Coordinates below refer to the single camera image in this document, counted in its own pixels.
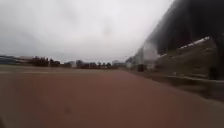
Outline row of trees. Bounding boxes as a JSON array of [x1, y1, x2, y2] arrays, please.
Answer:
[[27, 55, 118, 70]]

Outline reddish brown paved ground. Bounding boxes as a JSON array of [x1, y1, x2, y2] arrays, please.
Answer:
[[0, 68, 224, 128]]

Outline low grey kerb strip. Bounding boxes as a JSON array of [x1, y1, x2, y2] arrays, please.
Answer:
[[126, 68, 224, 103]]

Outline large dark building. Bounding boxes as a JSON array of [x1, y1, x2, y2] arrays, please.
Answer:
[[125, 0, 224, 81]]

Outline grass strip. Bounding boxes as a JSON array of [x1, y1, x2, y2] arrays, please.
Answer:
[[0, 64, 78, 75]]

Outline low distant building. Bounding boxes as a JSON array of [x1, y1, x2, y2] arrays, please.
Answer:
[[0, 55, 33, 66]]

